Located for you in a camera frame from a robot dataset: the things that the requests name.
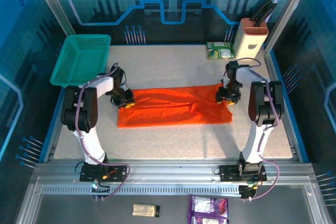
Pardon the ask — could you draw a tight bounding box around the orange t-shirt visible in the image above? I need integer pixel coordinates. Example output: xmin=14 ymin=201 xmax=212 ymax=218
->
xmin=117 ymin=83 xmax=234 ymax=129

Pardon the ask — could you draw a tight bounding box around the green white snack package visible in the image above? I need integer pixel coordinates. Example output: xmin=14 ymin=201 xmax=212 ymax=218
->
xmin=206 ymin=41 xmax=235 ymax=60

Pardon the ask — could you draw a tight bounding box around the cream knife block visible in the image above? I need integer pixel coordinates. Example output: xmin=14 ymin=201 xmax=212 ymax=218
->
xmin=233 ymin=18 xmax=269 ymax=61

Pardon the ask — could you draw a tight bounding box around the green plastic basket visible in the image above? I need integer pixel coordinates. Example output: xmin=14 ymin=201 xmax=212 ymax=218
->
xmin=49 ymin=34 xmax=111 ymax=90

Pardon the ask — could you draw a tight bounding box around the beige bar packet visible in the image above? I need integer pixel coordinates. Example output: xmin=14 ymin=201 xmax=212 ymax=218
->
xmin=132 ymin=203 xmax=161 ymax=218

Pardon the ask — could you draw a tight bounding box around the purple snack packet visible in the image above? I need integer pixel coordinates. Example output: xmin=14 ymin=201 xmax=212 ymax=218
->
xmin=187 ymin=195 xmax=229 ymax=224

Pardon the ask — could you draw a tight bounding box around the aluminium side rail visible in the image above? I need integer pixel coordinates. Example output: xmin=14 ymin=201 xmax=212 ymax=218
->
xmin=263 ymin=47 xmax=302 ymax=162

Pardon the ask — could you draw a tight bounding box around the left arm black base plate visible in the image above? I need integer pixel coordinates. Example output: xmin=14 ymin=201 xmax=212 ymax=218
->
xmin=79 ymin=165 xmax=129 ymax=183

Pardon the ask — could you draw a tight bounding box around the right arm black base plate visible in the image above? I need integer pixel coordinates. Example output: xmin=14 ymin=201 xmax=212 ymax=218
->
xmin=218 ymin=165 xmax=268 ymax=182

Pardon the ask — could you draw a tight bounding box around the aluminium front frame rail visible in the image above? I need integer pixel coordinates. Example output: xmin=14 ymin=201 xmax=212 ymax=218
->
xmin=31 ymin=158 xmax=317 ymax=196

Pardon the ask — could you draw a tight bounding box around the black-handled knife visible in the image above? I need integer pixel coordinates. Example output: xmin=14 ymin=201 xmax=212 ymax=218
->
xmin=250 ymin=0 xmax=274 ymax=22
xmin=258 ymin=3 xmax=278 ymax=23

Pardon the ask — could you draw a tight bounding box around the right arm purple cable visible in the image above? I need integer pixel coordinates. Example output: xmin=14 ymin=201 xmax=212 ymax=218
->
xmin=236 ymin=57 xmax=280 ymax=201

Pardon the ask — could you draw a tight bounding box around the aluminium corner post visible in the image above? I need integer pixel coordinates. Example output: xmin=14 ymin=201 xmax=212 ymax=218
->
xmin=265 ymin=0 xmax=316 ymax=51
xmin=28 ymin=0 xmax=77 ymax=36

